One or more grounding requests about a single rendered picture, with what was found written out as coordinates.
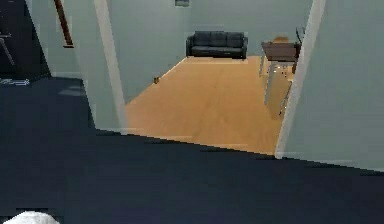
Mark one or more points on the grey framed picture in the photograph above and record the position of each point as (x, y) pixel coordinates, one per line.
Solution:
(182, 2)

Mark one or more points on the dark house plant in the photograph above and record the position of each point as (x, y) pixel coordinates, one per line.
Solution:
(299, 36)

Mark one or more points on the white round object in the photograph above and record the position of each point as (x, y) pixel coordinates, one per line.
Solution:
(31, 218)

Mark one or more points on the black sofa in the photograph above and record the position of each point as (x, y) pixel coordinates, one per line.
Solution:
(217, 44)

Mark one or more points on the brown table with pale legs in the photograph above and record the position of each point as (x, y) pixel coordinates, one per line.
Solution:
(279, 52)

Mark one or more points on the orange object on table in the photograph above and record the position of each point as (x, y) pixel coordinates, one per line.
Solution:
(281, 39)

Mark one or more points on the small brown floor object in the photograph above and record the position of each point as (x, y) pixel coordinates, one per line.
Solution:
(156, 79)

